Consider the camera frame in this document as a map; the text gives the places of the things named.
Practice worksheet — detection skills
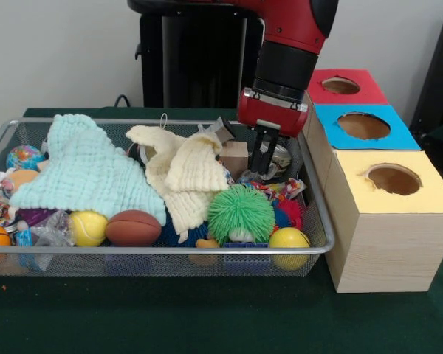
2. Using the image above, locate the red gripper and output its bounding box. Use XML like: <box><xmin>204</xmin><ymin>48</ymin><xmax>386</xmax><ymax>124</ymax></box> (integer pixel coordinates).
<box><xmin>237</xmin><ymin>87</ymin><xmax>310</xmax><ymax>174</ymax></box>

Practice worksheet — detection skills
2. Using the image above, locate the silver metal can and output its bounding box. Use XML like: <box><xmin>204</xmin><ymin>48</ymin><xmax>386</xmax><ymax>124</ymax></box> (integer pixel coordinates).
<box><xmin>260</xmin><ymin>142</ymin><xmax>293</xmax><ymax>178</ymax></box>

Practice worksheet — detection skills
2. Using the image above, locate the cream waffle cloth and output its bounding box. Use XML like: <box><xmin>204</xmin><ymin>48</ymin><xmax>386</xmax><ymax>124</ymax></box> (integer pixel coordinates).
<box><xmin>125</xmin><ymin>125</ymin><xmax>230</xmax><ymax>243</ymax></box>

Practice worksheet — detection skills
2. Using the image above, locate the wooden box with three holes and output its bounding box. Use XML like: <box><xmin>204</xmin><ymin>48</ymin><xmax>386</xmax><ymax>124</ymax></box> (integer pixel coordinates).
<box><xmin>301</xmin><ymin>68</ymin><xmax>443</xmax><ymax>294</ymax></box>

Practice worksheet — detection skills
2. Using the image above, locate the plain wooden cube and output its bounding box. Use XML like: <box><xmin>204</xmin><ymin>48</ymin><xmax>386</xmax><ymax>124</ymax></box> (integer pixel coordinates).
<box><xmin>220</xmin><ymin>142</ymin><xmax>250</xmax><ymax>182</ymax></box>

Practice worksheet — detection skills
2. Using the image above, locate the green spiky rubber ball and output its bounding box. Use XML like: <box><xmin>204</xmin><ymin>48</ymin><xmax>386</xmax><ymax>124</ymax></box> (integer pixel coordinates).
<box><xmin>206</xmin><ymin>184</ymin><xmax>276</xmax><ymax>246</ymax></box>

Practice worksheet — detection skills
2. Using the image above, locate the yellow smiley foam ball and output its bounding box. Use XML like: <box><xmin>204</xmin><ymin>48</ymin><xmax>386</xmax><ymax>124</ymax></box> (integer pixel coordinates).
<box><xmin>268</xmin><ymin>226</ymin><xmax>311</xmax><ymax>270</ymax></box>

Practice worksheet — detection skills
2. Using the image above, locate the brown toy football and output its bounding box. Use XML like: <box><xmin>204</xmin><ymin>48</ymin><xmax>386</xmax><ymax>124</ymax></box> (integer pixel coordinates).
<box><xmin>105</xmin><ymin>209</ymin><xmax>162</xmax><ymax>247</ymax></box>

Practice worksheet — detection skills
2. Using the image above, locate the dark green table cloth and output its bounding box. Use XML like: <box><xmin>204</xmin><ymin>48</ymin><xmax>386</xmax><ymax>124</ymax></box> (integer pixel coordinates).
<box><xmin>0</xmin><ymin>106</ymin><xmax>443</xmax><ymax>354</ymax></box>

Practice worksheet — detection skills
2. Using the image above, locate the mint green waffle cloth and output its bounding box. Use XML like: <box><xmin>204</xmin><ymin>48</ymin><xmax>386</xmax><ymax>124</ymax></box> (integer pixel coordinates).
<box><xmin>9</xmin><ymin>113</ymin><xmax>168</xmax><ymax>226</ymax></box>

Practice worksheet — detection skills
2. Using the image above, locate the yellow tennis ball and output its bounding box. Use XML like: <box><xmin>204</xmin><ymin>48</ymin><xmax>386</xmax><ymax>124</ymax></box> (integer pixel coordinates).
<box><xmin>68</xmin><ymin>209</ymin><xmax>109</xmax><ymax>247</ymax></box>

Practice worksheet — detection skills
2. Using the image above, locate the globe print foam ball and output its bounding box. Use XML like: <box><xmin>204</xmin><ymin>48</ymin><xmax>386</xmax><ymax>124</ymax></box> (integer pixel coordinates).
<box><xmin>5</xmin><ymin>145</ymin><xmax>45</xmax><ymax>171</ymax></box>

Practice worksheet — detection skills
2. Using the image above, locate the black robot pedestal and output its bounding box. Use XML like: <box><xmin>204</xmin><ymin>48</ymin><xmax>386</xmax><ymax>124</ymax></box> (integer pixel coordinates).
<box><xmin>127</xmin><ymin>0</ymin><xmax>267</xmax><ymax>109</ymax></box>

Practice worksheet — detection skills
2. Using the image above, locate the silver wire mesh bin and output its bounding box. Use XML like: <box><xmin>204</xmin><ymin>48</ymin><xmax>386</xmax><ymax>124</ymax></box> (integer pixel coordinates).
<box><xmin>0</xmin><ymin>117</ymin><xmax>335</xmax><ymax>277</ymax></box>

